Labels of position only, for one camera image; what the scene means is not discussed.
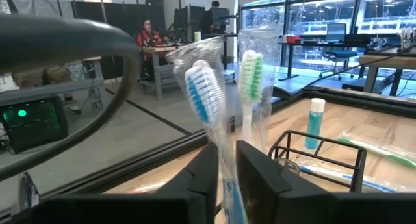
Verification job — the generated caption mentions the wooden workbench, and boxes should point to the wooden workbench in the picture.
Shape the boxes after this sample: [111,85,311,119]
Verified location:
[357,45,416,97]

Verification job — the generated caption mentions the teal mouthwash bottle white cap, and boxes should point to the teal mouthwash bottle white cap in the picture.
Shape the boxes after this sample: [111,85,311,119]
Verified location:
[304,97,326,150]

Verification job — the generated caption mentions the green white toothbrush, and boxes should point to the green white toothbrush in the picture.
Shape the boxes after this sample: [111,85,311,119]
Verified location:
[336,130,416,169]
[235,29,283,153]

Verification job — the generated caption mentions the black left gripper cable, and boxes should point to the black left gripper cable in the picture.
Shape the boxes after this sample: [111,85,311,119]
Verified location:
[0,14,141,182]

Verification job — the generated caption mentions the blue white toothbrush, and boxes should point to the blue white toothbrush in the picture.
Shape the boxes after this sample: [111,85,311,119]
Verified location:
[165,35,248,224]
[294,162,416,194]

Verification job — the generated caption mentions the black box green light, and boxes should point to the black box green light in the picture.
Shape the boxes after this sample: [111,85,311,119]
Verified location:
[0,94,70,155]

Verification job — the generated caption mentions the blue grey monitor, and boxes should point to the blue grey monitor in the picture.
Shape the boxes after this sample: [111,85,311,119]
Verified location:
[211,6,231,26]

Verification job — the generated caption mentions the black wire caddy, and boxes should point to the black wire caddy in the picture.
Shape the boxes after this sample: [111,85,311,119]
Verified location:
[268,129,368,193]

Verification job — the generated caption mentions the person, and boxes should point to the person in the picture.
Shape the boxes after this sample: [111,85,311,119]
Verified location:
[203,0,228,35]
[135,19,166,79]

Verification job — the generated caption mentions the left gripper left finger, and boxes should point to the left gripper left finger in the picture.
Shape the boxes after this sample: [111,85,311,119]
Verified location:
[155,145,220,224]

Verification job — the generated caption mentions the blue office chair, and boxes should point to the blue office chair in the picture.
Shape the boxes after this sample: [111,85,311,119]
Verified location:
[320,22,358,81]

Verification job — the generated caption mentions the black office desk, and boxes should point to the black office desk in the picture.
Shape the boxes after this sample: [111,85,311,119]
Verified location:
[278,34,373,82]

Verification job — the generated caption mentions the black partition panels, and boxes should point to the black partition panels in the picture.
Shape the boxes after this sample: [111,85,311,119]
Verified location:
[71,0,166,40]

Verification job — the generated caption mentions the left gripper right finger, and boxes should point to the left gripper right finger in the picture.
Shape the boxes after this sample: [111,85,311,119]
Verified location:
[236,140,293,224]

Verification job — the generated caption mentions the black aluminium table frame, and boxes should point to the black aluminium table frame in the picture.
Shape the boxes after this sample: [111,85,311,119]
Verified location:
[40,86,416,201]

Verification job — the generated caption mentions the grey workbench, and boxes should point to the grey workbench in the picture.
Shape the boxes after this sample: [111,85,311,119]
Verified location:
[139,45,183,101]

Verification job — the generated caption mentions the pink white wrapped toothbrush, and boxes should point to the pink white wrapped toothbrush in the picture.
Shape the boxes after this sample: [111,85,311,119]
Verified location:
[128,180,172,195]

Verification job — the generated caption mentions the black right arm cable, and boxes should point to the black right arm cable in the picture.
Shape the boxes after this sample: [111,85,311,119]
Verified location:
[297,44,416,92]

